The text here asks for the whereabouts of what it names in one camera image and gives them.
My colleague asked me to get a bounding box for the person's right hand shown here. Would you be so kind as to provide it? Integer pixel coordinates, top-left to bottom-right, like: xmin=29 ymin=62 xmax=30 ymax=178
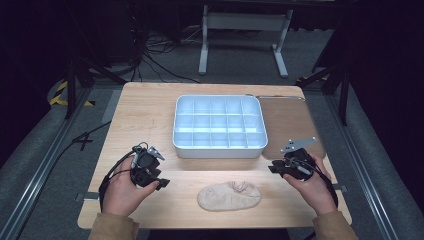
xmin=283 ymin=154 xmax=339 ymax=216

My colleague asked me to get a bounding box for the person's left hand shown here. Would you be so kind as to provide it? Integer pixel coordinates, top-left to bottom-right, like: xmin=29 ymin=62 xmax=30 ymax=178
xmin=102 ymin=155 xmax=161 ymax=217

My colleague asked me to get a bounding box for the black metal stand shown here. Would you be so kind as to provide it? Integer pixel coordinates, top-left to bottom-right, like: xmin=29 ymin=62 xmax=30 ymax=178
xmin=64 ymin=55 xmax=128 ymax=121
xmin=296 ymin=62 xmax=352 ymax=127

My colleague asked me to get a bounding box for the grey tape strip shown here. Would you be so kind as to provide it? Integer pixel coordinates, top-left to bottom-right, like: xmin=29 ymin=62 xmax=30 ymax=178
xmin=100 ymin=88 xmax=123 ymax=125

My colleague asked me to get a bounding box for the white metal table frame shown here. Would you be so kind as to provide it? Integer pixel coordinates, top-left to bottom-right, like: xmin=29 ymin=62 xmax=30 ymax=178
xmin=198 ymin=4 xmax=294 ymax=79

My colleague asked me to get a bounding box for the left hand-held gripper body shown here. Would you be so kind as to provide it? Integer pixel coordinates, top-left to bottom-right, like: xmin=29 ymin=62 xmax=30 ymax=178
xmin=130 ymin=143 xmax=167 ymax=188

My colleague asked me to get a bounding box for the black floor cable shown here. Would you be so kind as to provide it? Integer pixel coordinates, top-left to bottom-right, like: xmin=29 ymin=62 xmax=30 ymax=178
xmin=46 ymin=121 xmax=112 ymax=174

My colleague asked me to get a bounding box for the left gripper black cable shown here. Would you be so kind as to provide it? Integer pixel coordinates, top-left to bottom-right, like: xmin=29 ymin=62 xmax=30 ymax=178
xmin=98 ymin=142 xmax=150 ymax=213

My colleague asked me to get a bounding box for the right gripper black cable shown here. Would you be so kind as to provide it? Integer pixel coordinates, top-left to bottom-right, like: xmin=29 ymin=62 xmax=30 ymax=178
xmin=289 ymin=155 xmax=340 ymax=208

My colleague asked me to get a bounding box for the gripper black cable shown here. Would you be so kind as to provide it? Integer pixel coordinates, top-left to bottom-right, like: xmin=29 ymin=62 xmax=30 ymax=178
xmin=289 ymin=155 xmax=340 ymax=208
xmin=98 ymin=142 xmax=150 ymax=213

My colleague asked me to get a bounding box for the aluminium floor rail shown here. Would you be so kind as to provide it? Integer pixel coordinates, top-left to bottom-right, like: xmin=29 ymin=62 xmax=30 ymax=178
xmin=324 ymin=94 xmax=400 ymax=240
xmin=0 ymin=87 xmax=93 ymax=240

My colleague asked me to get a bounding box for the white divided storage box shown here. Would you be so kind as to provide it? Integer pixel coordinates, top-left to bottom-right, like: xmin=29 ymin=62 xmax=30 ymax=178
xmin=171 ymin=94 xmax=269 ymax=160

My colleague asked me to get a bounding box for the tangle of black floor cables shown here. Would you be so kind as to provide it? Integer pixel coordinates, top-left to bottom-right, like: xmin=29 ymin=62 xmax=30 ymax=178
xmin=129 ymin=31 xmax=202 ymax=85

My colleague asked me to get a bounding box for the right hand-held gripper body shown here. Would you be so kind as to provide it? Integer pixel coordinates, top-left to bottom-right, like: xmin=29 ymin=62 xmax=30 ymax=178
xmin=279 ymin=135 xmax=318 ymax=183

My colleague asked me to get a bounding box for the beige sock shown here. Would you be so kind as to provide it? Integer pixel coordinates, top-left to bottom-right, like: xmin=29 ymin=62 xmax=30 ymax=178
xmin=196 ymin=180 xmax=262 ymax=213

